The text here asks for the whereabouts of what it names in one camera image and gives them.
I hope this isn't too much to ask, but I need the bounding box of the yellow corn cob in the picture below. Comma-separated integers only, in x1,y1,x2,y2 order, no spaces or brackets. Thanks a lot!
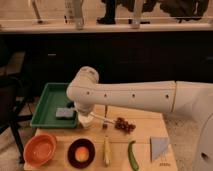
104,136,111,166

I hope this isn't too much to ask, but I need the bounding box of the orange red bowl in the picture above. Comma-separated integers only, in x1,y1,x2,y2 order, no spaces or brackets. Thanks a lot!
24,134,57,167

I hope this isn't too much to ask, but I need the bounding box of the grey blue sponge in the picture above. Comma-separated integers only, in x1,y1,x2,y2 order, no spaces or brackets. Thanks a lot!
55,108,74,119

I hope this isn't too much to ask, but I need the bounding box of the grey folded cloth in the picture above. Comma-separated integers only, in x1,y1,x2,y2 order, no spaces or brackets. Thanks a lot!
150,137,169,162

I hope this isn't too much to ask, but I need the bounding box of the green chili pepper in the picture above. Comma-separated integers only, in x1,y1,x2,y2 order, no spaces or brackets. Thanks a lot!
128,141,139,171

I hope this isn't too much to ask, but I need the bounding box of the metal fork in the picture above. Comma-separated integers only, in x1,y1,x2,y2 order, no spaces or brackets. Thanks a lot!
102,105,108,129

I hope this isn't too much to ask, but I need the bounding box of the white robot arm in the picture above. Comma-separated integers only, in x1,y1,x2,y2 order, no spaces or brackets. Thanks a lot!
66,66,213,171

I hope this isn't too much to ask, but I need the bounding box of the orange fruit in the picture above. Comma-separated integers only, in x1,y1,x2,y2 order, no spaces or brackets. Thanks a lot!
75,147,89,162

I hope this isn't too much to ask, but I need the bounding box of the white cup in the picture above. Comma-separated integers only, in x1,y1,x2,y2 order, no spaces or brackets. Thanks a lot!
78,115,94,128

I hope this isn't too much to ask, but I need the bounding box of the bunch of dark grapes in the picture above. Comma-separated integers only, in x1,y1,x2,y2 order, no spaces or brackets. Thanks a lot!
115,117,136,133

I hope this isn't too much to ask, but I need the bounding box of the black office chair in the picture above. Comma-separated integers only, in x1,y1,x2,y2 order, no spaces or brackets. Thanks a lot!
0,52,32,164

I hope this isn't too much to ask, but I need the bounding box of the green plastic tray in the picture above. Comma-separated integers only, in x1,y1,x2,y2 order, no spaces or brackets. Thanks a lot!
30,83,78,129

